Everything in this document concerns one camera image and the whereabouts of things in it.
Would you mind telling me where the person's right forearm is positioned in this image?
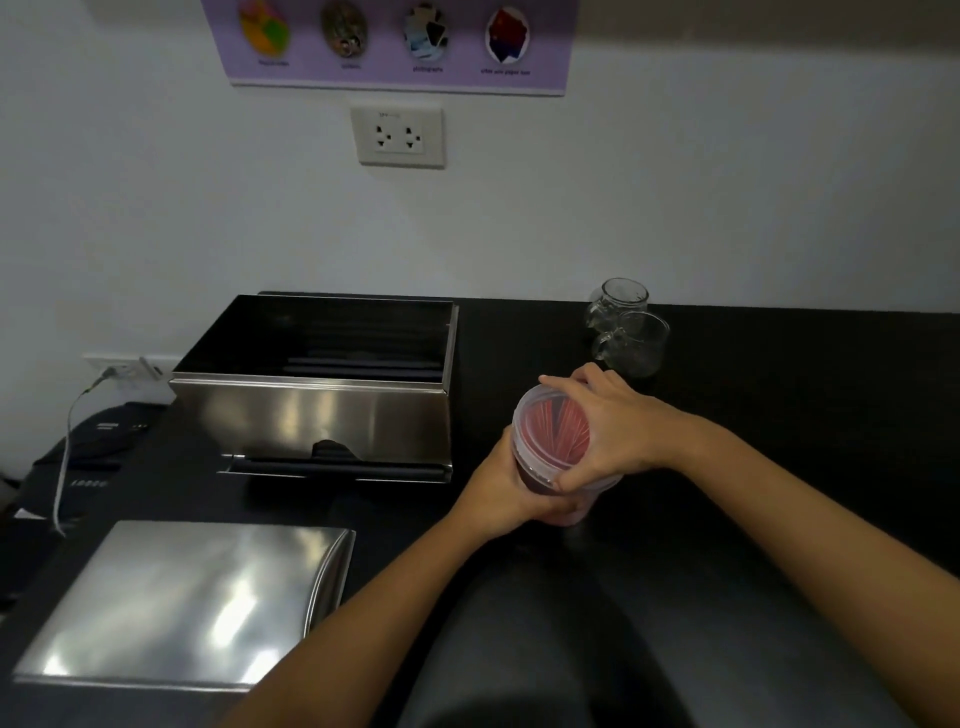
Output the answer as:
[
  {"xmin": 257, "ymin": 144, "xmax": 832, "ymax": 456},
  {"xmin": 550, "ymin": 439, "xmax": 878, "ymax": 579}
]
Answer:
[{"xmin": 693, "ymin": 414, "xmax": 960, "ymax": 728}]

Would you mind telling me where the bunch of red packets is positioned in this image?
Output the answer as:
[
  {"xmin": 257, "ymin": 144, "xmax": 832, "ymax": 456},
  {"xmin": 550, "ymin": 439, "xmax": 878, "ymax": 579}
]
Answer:
[{"xmin": 523, "ymin": 399, "xmax": 594, "ymax": 460}]

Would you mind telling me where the person's right hand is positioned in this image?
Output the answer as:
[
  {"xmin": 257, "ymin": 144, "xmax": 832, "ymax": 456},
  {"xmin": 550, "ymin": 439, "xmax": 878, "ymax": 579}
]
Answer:
[{"xmin": 537, "ymin": 362, "xmax": 711, "ymax": 495}]

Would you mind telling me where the small glass jar mug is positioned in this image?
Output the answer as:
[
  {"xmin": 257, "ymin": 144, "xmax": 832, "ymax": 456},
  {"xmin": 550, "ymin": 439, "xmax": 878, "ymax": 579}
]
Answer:
[{"xmin": 585, "ymin": 277, "xmax": 651, "ymax": 333}]

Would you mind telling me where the stainless steel lid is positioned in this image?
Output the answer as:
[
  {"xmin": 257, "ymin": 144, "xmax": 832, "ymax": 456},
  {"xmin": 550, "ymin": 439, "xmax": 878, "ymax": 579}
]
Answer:
[{"xmin": 11, "ymin": 519, "xmax": 357, "ymax": 693}]

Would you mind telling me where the black straw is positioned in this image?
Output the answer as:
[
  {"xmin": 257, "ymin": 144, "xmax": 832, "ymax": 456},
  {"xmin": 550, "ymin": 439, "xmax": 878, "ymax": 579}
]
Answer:
[{"xmin": 241, "ymin": 442, "xmax": 453, "ymax": 483}]

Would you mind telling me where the white plug with cable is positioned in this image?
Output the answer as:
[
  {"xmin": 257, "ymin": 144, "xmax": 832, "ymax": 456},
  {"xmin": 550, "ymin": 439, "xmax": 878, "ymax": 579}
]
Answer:
[{"xmin": 49, "ymin": 364, "xmax": 115, "ymax": 538}]

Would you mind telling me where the person's left hand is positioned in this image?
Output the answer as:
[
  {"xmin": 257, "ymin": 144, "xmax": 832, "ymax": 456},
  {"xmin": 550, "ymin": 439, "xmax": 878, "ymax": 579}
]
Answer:
[{"xmin": 448, "ymin": 426, "xmax": 595, "ymax": 540}]

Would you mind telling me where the purple picture poster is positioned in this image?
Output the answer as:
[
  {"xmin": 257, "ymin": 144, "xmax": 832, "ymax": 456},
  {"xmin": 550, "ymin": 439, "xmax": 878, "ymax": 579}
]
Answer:
[{"xmin": 199, "ymin": 0, "xmax": 580, "ymax": 99}]

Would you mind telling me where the stainless steel dispenser box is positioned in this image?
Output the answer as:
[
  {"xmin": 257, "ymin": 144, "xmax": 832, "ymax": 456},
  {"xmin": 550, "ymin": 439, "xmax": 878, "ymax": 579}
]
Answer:
[{"xmin": 168, "ymin": 293, "xmax": 460, "ymax": 486}]

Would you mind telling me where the black bag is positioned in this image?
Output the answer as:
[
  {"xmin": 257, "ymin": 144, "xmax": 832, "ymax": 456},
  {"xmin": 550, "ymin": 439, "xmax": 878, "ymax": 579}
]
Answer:
[{"xmin": 0, "ymin": 401, "xmax": 178, "ymax": 609}]

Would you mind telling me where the white double wall socket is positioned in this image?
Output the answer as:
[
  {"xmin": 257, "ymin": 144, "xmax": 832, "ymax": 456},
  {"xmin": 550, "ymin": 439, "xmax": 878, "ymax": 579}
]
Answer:
[{"xmin": 350, "ymin": 105, "xmax": 446, "ymax": 169}]

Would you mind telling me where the white low wall outlet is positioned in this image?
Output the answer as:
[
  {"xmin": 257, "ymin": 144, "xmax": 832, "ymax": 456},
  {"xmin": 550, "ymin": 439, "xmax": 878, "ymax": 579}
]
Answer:
[{"xmin": 81, "ymin": 353, "xmax": 182, "ymax": 384}]

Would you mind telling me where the person's grey clothing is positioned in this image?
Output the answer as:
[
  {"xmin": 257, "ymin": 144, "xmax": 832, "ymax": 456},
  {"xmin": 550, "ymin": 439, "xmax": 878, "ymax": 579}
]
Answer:
[{"xmin": 397, "ymin": 555, "xmax": 680, "ymax": 728}]

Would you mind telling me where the pile of black straws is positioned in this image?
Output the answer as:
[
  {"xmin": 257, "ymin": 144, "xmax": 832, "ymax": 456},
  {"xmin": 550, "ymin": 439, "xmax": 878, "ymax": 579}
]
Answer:
[{"xmin": 283, "ymin": 351, "xmax": 445, "ymax": 385}]

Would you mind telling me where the large glass jar mug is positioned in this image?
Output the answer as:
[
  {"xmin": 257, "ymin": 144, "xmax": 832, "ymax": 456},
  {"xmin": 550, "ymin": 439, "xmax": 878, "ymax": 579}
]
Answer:
[{"xmin": 591, "ymin": 310, "xmax": 671, "ymax": 378}]

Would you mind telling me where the clear plastic container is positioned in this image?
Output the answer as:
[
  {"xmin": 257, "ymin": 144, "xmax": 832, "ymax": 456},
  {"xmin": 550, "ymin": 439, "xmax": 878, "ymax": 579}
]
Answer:
[{"xmin": 510, "ymin": 383, "xmax": 626, "ymax": 528}]

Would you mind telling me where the person's left forearm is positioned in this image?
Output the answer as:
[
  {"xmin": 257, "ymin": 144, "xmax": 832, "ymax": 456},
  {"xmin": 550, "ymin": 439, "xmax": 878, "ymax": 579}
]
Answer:
[{"xmin": 216, "ymin": 498, "xmax": 498, "ymax": 728}]

